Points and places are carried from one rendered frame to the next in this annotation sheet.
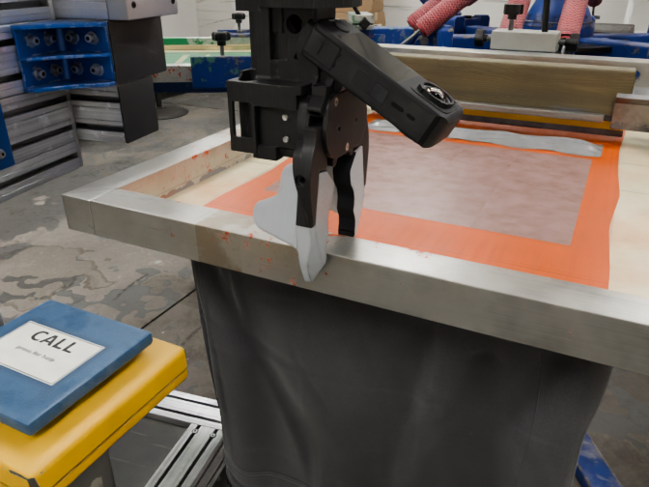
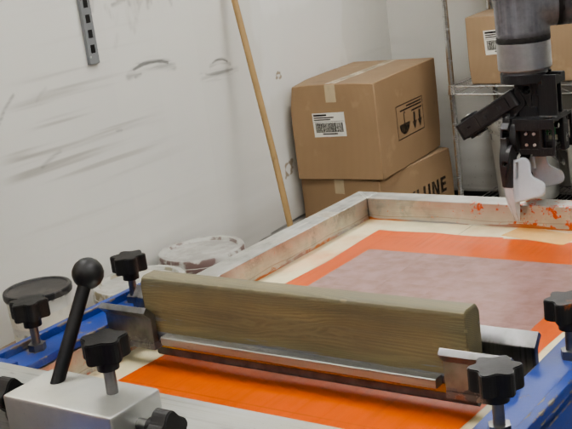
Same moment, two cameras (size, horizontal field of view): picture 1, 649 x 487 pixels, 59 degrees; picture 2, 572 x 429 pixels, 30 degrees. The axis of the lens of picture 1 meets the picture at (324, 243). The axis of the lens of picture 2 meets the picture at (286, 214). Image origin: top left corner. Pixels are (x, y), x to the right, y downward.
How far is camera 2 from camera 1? 1.99 m
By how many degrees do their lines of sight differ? 138
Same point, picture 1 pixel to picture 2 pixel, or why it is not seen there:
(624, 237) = (327, 256)
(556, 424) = not seen: hidden behind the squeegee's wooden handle
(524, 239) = (394, 250)
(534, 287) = (427, 197)
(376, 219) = (494, 253)
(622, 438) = not seen: outside the picture
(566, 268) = (385, 239)
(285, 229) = (546, 179)
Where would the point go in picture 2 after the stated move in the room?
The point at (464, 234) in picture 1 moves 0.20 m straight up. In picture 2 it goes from (434, 249) to (420, 111)
